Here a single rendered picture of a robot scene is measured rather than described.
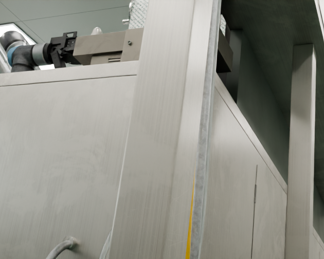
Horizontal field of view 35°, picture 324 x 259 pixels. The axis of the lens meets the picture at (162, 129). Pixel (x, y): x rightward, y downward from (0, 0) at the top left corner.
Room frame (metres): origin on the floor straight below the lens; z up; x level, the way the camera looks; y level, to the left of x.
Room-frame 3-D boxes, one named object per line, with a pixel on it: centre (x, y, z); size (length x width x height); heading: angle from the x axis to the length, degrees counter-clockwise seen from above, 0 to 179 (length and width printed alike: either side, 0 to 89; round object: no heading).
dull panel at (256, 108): (2.29, -0.65, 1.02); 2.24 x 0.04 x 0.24; 155
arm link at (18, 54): (1.58, 0.49, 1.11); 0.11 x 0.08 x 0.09; 64
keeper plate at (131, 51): (1.15, 0.08, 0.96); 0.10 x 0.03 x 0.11; 65
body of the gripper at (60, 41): (1.51, 0.34, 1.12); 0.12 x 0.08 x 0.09; 64
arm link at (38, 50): (1.55, 0.42, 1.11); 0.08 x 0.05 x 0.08; 154
